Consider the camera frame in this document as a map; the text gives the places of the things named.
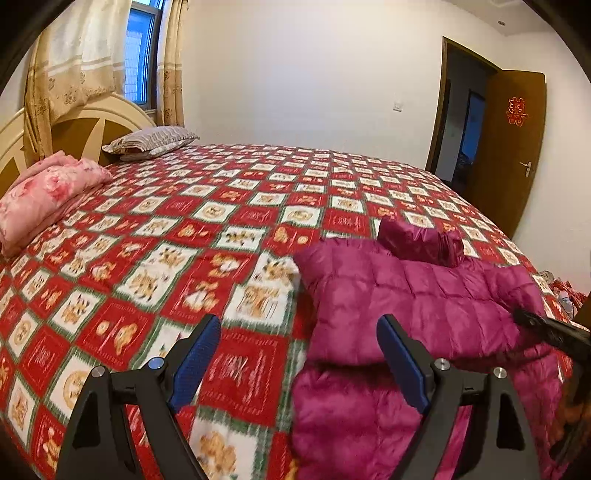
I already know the magenta down jacket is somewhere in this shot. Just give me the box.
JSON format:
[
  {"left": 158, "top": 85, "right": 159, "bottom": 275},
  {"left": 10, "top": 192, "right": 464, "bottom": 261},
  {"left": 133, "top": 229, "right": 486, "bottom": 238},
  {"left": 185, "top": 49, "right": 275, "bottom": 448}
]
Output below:
[{"left": 291, "top": 217, "right": 578, "bottom": 480}]

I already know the striped pillow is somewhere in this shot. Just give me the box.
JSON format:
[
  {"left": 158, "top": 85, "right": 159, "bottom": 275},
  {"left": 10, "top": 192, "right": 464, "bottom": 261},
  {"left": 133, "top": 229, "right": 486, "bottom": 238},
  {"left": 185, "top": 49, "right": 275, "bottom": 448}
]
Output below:
[{"left": 102, "top": 126, "right": 200, "bottom": 161}]

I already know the brown door frame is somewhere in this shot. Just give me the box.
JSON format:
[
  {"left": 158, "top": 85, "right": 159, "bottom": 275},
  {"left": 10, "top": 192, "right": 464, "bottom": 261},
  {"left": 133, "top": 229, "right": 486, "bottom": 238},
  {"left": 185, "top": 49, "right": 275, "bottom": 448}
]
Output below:
[{"left": 425, "top": 36, "right": 504, "bottom": 185}]

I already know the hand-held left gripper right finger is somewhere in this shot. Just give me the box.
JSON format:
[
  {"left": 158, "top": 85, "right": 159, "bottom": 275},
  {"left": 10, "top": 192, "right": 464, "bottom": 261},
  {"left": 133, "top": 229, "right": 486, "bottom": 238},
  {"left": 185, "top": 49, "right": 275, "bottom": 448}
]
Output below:
[{"left": 376, "top": 315, "right": 542, "bottom": 480}]

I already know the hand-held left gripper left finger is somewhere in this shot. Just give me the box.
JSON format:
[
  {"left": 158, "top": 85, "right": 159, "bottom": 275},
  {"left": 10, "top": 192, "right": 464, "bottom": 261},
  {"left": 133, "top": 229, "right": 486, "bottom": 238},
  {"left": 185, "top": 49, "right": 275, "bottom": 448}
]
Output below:
[{"left": 54, "top": 315, "right": 222, "bottom": 480}]

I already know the red patterned cloth heap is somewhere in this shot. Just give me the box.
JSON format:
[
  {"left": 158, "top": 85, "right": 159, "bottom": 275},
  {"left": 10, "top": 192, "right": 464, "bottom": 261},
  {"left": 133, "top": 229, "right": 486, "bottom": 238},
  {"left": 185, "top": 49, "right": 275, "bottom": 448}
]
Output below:
[{"left": 536, "top": 270, "right": 588, "bottom": 320}]

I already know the pink floral folded blanket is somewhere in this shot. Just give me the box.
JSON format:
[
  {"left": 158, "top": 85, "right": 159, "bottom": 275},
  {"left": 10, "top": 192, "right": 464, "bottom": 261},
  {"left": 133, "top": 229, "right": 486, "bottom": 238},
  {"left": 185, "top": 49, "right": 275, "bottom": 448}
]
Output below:
[{"left": 0, "top": 152, "right": 114, "bottom": 257}]

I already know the red checkered bedspread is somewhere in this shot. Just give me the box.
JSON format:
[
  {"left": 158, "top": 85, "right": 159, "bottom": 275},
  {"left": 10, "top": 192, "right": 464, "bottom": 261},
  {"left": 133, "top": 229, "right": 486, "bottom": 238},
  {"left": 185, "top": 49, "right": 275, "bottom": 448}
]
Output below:
[{"left": 0, "top": 143, "right": 591, "bottom": 480}]

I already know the cream wooden headboard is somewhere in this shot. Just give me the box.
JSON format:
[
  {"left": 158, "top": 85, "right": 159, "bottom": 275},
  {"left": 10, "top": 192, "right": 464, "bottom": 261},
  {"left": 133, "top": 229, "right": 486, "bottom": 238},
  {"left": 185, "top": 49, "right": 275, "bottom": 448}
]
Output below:
[{"left": 0, "top": 92, "right": 158, "bottom": 199}]

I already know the window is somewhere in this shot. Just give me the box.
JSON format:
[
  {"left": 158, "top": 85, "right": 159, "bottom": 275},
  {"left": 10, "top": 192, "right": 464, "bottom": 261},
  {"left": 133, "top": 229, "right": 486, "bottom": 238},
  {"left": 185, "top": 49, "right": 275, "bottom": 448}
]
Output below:
[{"left": 122, "top": 0, "right": 167, "bottom": 112}]

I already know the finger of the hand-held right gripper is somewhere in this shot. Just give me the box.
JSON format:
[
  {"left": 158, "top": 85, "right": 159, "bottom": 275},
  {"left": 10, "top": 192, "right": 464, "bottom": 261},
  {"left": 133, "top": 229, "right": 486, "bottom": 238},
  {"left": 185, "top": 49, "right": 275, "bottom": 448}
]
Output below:
[{"left": 513, "top": 308, "right": 591, "bottom": 366}]

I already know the narrow beige patterned curtain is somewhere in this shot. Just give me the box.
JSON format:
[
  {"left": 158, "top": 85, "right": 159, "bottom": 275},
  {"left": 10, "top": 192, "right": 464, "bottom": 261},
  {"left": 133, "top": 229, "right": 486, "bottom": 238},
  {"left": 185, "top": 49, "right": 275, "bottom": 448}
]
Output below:
[{"left": 157, "top": 0, "right": 186, "bottom": 128}]

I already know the sheer beige patterned curtain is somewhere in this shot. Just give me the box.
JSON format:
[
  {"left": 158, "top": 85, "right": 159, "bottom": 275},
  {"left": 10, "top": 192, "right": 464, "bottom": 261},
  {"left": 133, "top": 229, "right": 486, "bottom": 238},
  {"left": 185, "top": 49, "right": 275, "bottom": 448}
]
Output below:
[{"left": 23, "top": 0, "right": 133, "bottom": 158}]

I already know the red paper door decoration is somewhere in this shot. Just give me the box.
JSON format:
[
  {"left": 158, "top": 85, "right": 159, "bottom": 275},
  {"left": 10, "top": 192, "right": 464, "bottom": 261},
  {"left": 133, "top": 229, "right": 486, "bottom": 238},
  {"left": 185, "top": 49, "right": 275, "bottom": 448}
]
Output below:
[{"left": 505, "top": 95, "right": 530, "bottom": 127}]

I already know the brown wooden door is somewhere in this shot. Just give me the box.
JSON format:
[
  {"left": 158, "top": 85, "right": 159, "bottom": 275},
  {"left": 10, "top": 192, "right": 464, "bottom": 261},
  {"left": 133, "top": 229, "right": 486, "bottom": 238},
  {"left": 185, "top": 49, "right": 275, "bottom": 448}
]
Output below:
[{"left": 462, "top": 69, "right": 548, "bottom": 241}]

